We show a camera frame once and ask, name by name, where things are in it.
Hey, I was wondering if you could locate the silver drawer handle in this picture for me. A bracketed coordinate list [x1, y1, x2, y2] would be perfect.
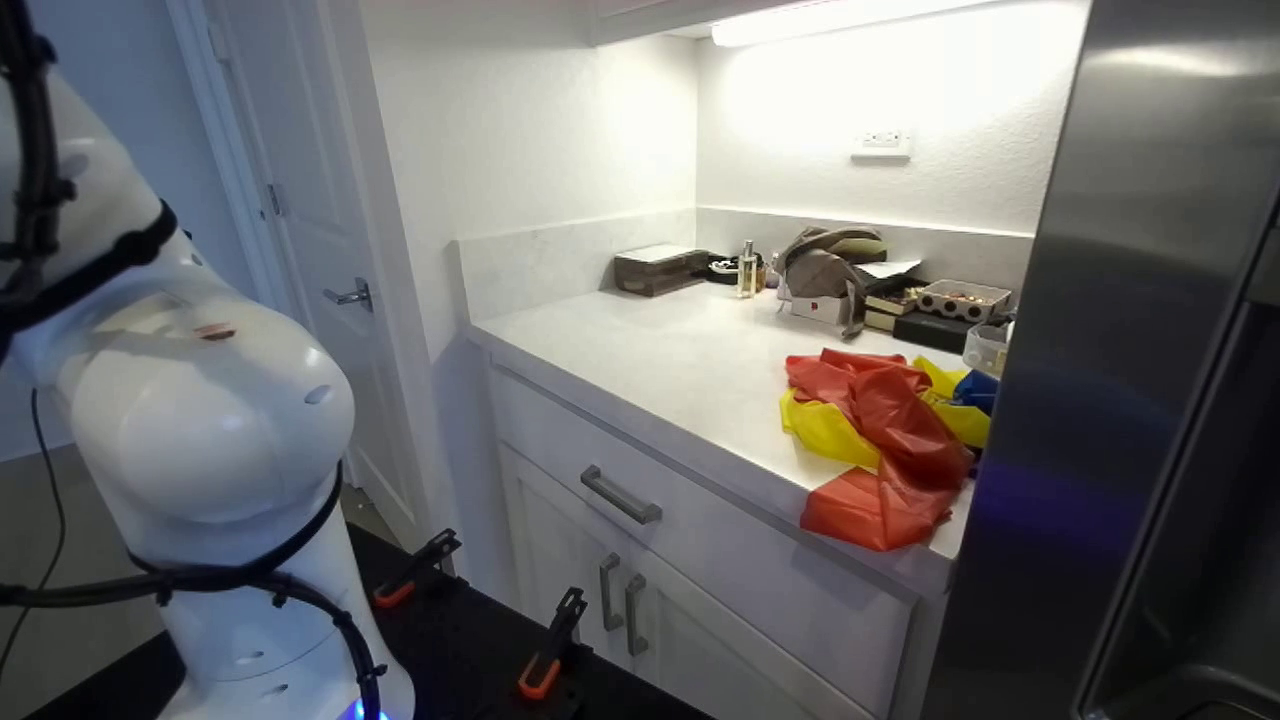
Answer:
[580, 468, 666, 524]

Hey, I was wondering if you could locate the blue plastic bag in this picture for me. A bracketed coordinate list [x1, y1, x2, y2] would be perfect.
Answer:
[951, 373, 1002, 412]

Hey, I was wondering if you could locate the black orange clamp far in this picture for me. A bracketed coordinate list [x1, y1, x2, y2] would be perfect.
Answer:
[371, 526, 461, 613]

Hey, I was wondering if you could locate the white cabinet door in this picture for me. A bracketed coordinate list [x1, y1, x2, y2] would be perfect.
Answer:
[611, 559, 868, 720]
[502, 451, 622, 657]

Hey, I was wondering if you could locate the silver door lever handle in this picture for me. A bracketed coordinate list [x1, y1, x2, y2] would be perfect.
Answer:
[324, 276, 371, 311]

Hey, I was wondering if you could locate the dark brown box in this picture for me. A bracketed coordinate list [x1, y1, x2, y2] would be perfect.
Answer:
[611, 245, 709, 295]

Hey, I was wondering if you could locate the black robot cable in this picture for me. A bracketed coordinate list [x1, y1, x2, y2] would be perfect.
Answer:
[0, 0, 392, 720]

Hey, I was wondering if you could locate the cabinet door handle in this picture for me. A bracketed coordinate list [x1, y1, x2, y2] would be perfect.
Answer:
[598, 557, 623, 631]
[623, 577, 650, 657]

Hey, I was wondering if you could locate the black orange clamp near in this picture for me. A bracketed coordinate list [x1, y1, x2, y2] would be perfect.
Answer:
[517, 588, 589, 703]

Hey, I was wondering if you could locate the white right cabinet door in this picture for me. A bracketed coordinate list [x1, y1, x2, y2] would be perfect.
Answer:
[611, 559, 868, 720]

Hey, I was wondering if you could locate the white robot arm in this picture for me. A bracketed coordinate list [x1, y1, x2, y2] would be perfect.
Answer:
[0, 0, 417, 720]

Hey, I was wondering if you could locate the black perforated robot table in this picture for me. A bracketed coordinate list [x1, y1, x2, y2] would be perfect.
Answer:
[15, 577, 713, 720]

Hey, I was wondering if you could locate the red plastic bag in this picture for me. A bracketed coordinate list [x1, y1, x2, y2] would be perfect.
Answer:
[780, 349, 974, 550]

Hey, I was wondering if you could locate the right cabinet door handle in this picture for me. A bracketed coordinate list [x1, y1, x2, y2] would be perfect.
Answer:
[623, 577, 650, 657]

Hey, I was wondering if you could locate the left cabinet door handle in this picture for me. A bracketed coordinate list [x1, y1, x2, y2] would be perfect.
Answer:
[598, 557, 623, 631]

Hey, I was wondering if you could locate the black orange clamp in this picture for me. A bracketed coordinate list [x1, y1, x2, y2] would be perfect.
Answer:
[371, 526, 461, 613]
[517, 588, 589, 703]

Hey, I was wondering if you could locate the white drawer front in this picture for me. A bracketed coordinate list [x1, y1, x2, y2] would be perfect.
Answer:
[494, 373, 911, 720]

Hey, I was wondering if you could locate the white left cabinet door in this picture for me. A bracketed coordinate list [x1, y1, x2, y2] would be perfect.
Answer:
[502, 451, 622, 657]

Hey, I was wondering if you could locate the stainless steel refrigerator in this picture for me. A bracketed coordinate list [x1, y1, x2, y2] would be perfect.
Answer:
[923, 0, 1280, 720]

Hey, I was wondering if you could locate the small amber bottle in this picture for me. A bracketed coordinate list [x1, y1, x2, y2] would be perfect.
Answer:
[735, 249, 764, 301]

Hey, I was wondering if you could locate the yellow plastic bag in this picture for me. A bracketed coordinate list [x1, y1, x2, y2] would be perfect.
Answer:
[780, 350, 992, 473]

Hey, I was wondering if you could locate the white wall outlet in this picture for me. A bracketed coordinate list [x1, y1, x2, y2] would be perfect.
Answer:
[851, 130, 918, 162]

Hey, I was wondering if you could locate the white interior door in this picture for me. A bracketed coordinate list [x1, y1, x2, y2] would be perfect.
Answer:
[165, 0, 425, 545]

